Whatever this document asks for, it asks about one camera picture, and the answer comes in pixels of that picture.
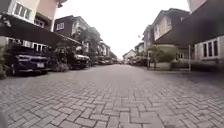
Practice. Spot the row of buildings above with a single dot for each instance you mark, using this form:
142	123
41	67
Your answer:
106	50

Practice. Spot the pale building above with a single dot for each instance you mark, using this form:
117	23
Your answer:
129	55

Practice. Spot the dark car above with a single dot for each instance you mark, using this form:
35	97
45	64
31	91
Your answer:
80	60
28	61

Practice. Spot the dark green tree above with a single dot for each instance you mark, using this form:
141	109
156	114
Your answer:
90	38

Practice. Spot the grey brick paved road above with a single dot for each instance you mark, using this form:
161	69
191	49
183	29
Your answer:
110	100

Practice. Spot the bushes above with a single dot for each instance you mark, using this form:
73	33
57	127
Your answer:
60	62

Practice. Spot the large green bush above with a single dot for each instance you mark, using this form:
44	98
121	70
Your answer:
165	51

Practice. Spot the building with sloping dark canopy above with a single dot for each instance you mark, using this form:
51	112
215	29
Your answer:
163	26

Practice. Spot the cream building with dark canopy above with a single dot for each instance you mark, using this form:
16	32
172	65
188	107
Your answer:
43	8

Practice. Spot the building with white-framed windows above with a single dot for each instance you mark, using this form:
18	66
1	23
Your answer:
210	48

